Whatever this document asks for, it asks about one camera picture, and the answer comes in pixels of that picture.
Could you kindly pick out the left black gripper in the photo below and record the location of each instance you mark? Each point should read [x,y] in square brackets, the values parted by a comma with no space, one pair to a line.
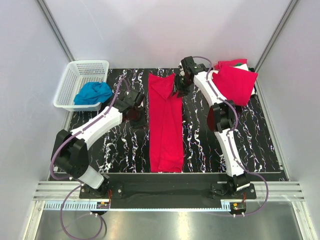
[142,123]

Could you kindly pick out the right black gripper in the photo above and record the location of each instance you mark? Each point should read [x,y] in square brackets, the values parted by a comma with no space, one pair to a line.
[182,92]

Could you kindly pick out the red t-shirt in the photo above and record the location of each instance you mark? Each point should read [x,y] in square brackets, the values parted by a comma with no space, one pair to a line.
[236,86]
[166,148]

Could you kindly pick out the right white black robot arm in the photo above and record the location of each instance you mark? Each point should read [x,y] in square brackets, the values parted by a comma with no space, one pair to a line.
[222,119]

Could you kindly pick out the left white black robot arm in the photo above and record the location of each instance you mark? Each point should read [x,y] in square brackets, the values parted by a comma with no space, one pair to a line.
[70,151]

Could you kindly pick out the folded red t-shirt on stack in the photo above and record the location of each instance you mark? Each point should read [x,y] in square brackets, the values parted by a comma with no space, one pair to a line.
[236,86]

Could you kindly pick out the black marble pattern mat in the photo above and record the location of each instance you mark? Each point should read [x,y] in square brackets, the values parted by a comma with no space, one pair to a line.
[126,150]

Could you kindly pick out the blue crumpled t-shirt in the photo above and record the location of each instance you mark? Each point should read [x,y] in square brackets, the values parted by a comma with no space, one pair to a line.
[92,93]

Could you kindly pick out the white plastic basket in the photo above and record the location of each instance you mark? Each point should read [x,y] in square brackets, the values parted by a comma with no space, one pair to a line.
[76,75]

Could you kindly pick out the left small controller board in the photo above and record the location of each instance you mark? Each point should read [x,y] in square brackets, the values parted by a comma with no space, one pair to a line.
[103,205]

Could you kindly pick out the small controller board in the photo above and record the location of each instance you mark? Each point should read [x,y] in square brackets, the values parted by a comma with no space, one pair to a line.
[103,205]
[239,206]

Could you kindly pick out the right small controller board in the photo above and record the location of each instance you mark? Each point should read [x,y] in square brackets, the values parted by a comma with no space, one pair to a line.
[239,206]

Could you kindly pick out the aluminium front rail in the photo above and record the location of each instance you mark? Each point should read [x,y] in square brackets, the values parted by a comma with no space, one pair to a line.
[65,195]

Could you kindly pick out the right aluminium corner post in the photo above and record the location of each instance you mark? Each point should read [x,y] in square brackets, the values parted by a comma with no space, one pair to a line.
[276,33]

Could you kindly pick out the aluminium corner post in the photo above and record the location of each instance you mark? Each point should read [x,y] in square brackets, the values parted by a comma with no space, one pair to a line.
[44,8]
[276,33]

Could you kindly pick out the left aluminium corner post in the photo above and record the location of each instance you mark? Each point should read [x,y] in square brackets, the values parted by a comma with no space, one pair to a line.
[44,8]

